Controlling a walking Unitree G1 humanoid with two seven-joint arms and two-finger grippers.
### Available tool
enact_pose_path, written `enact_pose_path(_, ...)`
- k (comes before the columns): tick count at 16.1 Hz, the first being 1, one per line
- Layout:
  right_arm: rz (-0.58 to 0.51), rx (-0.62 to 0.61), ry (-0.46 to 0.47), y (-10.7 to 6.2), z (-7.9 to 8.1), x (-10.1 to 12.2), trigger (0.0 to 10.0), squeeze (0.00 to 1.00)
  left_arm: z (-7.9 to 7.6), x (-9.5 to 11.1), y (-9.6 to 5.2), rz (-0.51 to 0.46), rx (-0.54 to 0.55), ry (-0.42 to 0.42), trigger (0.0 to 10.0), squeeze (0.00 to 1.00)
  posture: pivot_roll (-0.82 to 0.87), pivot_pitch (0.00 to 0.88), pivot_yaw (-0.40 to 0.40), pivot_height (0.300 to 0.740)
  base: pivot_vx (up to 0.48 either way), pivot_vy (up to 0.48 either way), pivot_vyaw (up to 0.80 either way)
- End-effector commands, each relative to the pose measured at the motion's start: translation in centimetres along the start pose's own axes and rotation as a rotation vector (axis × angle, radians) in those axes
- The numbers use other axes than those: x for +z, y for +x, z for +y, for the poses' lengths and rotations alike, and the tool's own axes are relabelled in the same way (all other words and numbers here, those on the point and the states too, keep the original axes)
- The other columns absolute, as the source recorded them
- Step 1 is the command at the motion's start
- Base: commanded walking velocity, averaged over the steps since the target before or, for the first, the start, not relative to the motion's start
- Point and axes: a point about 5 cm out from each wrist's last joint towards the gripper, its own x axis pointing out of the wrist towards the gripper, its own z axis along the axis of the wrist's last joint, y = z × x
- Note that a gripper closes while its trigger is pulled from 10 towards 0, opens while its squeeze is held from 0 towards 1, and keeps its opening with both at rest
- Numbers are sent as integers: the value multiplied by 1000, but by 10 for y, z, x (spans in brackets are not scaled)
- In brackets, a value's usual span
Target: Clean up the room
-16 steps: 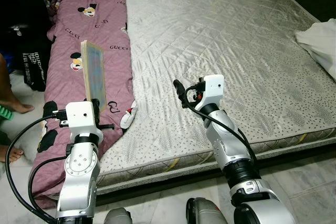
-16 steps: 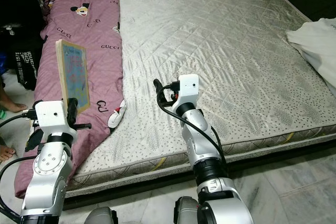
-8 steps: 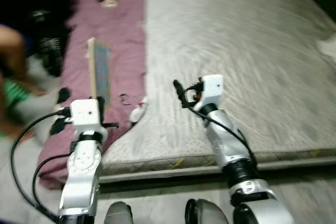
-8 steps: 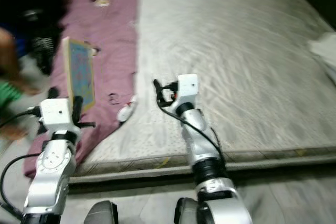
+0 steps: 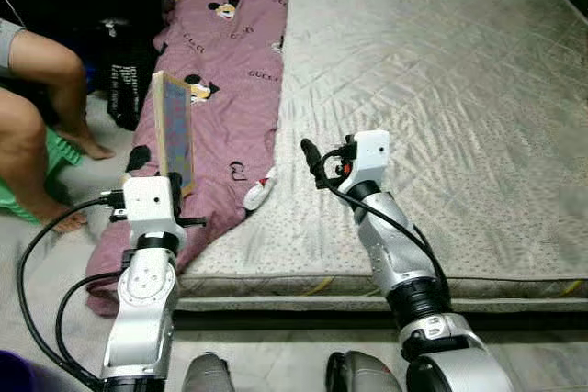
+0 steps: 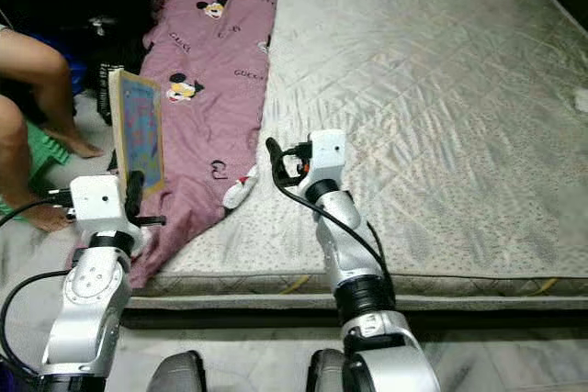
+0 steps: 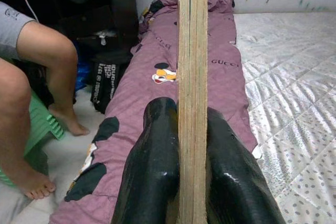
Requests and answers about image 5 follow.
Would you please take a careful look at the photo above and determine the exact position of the colourful children's board book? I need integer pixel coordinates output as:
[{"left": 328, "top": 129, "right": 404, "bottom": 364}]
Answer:
[{"left": 151, "top": 71, "right": 197, "bottom": 196}]

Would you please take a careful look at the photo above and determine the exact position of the white quilted mattress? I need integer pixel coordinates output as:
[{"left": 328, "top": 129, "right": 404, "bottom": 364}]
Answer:
[{"left": 175, "top": 0, "right": 588, "bottom": 312}]

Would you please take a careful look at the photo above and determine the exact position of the black bag with white print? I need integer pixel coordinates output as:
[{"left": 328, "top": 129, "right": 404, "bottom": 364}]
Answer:
[{"left": 105, "top": 16, "right": 167, "bottom": 132}]

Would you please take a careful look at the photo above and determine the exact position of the pink cartoon print blanket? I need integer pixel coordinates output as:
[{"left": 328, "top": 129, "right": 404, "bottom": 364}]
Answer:
[{"left": 86, "top": 0, "right": 291, "bottom": 317}]

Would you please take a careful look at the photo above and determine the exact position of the grey left robot leg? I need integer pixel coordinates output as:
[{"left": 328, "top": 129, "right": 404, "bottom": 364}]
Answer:
[{"left": 182, "top": 353, "right": 236, "bottom": 392}]

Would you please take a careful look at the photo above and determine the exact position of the grey robot leg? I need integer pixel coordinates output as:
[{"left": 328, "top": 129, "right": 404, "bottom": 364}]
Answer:
[
  {"left": 326, "top": 351, "right": 406, "bottom": 392},
  {"left": 182, "top": 353, "right": 236, "bottom": 392}
]

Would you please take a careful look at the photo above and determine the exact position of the green plastic stool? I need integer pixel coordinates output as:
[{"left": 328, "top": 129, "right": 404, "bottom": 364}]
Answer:
[{"left": 0, "top": 126, "right": 85, "bottom": 224}]

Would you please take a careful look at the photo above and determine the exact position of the grey right robot leg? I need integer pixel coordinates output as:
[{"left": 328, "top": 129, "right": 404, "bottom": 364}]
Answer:
[{"left": 326, "top": 351, "right": 406, "bottom": 392}]

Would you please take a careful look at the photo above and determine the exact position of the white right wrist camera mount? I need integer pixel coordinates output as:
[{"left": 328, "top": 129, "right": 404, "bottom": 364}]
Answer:
[{"left": 339, "top": 130, "right": 392, "bottom": 194}]

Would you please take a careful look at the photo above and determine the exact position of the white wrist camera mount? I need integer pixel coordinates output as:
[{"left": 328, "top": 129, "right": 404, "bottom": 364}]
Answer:
[
  {"left": 339, "top": 130, "right": 392, "bottom": 194},
  {"left": 121, "top": 175, "right": 186, "bottom": 240}
]

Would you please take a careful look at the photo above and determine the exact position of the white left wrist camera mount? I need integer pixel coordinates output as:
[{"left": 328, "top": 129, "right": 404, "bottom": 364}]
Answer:
[{"left": 121, "top": 175, "right": 186, "bottom": 240}]

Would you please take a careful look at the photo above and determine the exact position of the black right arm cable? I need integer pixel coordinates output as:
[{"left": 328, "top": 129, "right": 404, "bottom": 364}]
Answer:
[{"left": 317, "top": 167, "right": 453, "bottom": 303}]

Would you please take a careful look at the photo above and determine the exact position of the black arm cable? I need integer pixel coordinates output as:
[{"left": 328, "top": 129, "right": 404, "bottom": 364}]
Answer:
[
  {"left": 317, "top": 167, "right": 453, "bottom": 303},
  {"left": 53, "top": 269, "right": 125, "bottom": 384},
  {"left": 17, "top": 190, "right": 126, "bottom": 391}
]

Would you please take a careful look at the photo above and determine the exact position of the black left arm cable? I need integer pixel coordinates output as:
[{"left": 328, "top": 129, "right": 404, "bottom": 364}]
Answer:
[
  {"left": 17, "top": 190, "right": 126, "bottom": 391},
  {"left": 53, "top": 269, "right": 125, "bottom": 384}
]

